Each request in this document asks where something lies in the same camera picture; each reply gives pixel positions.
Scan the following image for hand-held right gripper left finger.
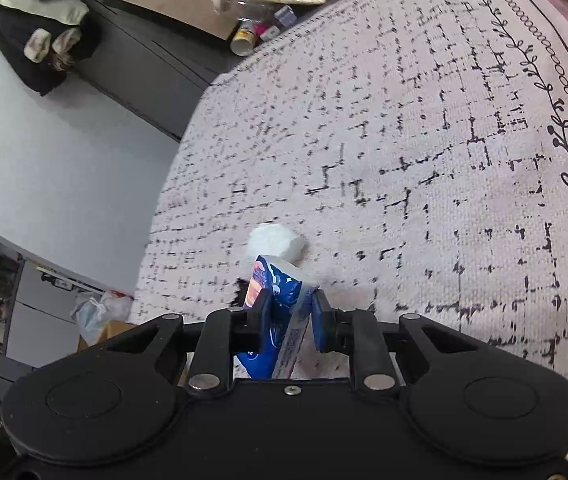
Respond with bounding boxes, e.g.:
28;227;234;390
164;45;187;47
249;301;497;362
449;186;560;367
91;290;275;395

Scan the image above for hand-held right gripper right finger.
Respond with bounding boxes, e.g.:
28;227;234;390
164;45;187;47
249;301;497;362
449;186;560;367
310;290;472;392

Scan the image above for blue tissue packet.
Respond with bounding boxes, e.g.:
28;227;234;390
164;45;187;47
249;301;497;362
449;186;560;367
234;254;317;381

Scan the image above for brown cardboard box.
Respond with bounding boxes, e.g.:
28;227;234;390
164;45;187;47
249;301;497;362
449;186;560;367
78;321;137;352

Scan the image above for white crumpled tissue ball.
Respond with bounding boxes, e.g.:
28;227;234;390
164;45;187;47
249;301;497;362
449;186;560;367
246;223;310;266

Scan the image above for white plastic bag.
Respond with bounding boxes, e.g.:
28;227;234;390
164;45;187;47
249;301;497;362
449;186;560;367
70;290;135;346

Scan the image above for white black printed blanket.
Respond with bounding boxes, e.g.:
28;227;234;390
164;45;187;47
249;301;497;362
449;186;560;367
129;0;568;480

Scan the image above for white yellow paper cup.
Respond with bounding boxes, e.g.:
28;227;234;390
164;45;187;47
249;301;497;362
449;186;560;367
229;27;258;57

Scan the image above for dark grey door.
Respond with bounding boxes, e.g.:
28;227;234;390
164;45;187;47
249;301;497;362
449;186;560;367
64;0;245;141

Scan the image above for small purple box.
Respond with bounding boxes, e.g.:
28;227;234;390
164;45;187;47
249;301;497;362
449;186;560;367
274;5;299;28

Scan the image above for dark hanging clothes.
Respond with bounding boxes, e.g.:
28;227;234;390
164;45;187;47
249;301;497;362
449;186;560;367
0;0;102;96

